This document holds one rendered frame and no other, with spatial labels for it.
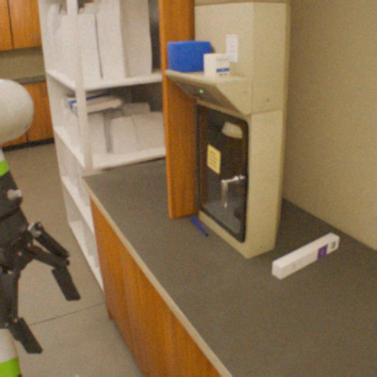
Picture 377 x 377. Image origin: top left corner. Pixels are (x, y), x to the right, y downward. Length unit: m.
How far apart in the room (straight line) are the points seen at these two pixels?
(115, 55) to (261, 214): 1.34
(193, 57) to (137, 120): 1.22
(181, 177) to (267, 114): 0.49
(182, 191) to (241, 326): 0.65
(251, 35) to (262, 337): 0.77
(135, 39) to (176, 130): 1.07
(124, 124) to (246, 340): 1.60
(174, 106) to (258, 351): 0.85
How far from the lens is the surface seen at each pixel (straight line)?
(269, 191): 1.23
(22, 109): 0.69
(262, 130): 1.14
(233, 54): 1.16
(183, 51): 1.20
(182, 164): 1.47
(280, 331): 1.05
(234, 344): 1.01
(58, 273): 0.74
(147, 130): 2.40
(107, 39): 2.24
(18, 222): 0.62
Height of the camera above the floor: 1.66
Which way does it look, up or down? 23 degrees down
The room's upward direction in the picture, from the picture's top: 2 degrees counter-clockwise
